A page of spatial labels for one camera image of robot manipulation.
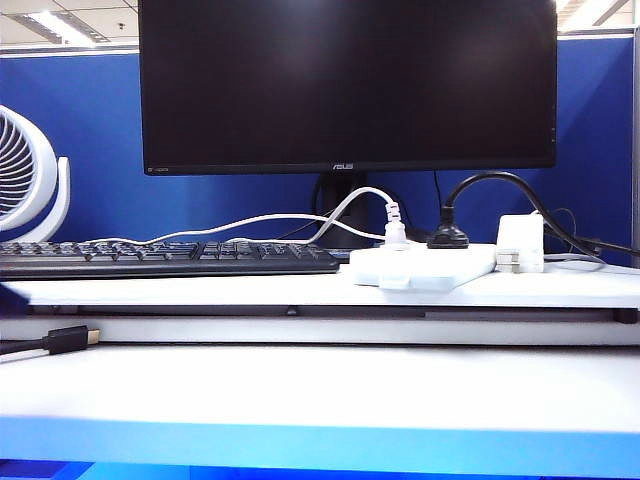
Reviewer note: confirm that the white charger block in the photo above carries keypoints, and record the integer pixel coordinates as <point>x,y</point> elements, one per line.
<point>520,240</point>

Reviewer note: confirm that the white power strip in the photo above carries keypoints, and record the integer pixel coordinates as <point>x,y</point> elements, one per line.
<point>425,270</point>

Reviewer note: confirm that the black ASUS monitor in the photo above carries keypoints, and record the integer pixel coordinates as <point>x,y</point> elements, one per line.
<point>300,90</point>

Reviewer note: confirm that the black keyboard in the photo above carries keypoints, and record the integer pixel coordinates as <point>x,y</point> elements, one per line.
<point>100,265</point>

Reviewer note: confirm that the blue office partition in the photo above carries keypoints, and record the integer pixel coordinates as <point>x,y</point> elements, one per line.
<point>100,125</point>

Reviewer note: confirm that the white desk fan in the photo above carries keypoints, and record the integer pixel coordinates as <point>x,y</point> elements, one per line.
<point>45,165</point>

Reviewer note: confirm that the ceiling light panel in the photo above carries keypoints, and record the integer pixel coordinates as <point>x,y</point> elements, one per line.
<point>55,25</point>

